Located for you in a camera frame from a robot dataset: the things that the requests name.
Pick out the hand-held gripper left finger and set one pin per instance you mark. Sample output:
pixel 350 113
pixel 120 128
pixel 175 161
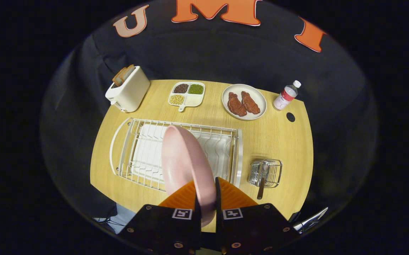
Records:
pixel 162 226

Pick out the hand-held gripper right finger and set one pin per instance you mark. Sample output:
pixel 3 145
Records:
pixel 217 198

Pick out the pink plate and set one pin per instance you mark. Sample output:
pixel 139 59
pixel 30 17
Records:
pixel 185 159

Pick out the white divided dish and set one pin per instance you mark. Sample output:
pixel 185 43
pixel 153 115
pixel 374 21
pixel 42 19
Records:
pixel 194 100

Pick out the beige round plate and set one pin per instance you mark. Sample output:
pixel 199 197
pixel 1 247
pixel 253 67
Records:
pixel 257 97

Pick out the red-brown steak piece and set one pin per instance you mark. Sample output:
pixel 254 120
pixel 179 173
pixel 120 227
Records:
pixel 236 105
pixel 250 102

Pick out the pile of yellow beans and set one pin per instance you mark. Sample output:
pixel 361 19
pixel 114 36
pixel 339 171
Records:
pixel 177 100

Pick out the black round table grommet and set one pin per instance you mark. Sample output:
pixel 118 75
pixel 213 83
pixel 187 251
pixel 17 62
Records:
pixel 290 117

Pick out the pile of green peas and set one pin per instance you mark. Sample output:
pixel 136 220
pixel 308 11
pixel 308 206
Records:
pixel 196 89

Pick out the pile of brown beans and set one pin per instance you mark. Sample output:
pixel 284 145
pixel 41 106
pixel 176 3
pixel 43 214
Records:
pixel 181 88

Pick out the clear water bottle red label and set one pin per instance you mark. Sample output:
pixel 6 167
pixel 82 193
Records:
pixel 284 98

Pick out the white toaster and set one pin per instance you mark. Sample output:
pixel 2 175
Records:
pixel 130 94

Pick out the black backdrop cloth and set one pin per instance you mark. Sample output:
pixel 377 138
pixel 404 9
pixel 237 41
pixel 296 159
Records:
pixel 225 56

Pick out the brown toast slice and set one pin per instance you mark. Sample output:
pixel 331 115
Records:
pixel 128 72
pixel 118 78

